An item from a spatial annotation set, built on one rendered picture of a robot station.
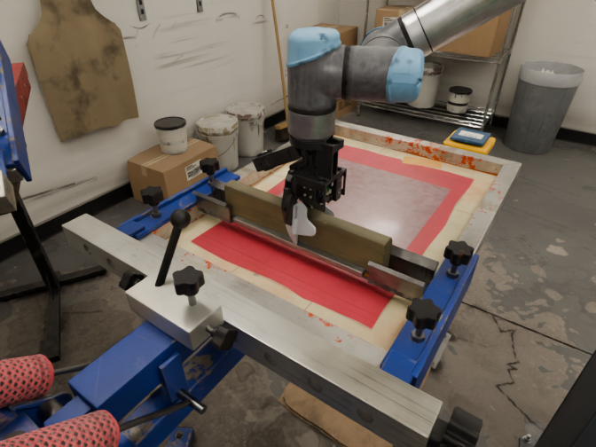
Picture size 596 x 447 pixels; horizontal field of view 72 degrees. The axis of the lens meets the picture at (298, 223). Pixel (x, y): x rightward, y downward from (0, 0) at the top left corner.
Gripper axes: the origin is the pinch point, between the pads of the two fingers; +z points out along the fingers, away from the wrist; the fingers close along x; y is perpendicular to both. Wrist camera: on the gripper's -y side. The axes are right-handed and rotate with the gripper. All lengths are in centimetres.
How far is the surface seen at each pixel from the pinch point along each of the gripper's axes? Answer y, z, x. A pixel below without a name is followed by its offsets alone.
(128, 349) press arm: -0.8, -3.3, -37.4
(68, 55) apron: -195, 4, 68
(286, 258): -1.2, 5.3, -3.2
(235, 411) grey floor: -33, 101, 6
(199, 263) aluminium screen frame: -10.4, 1.8, -16.5
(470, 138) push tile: 13, 4, 74
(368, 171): -4.4, 5.3, 39.2
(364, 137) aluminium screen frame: -14, 4, 56
